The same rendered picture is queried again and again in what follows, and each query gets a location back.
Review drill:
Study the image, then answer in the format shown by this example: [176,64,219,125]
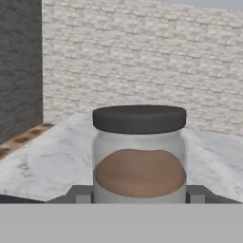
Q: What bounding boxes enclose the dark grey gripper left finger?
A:
[47,184,94,204]

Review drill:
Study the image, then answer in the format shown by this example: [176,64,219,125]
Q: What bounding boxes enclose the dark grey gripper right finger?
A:
[185,184,243,204]

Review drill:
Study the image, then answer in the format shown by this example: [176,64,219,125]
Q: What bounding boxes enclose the cinnamon jar with black lid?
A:
[91,104,188,204]

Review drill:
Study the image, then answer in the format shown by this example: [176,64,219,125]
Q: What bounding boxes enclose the dark grey cabinet side panel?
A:
[0,0,44,145]

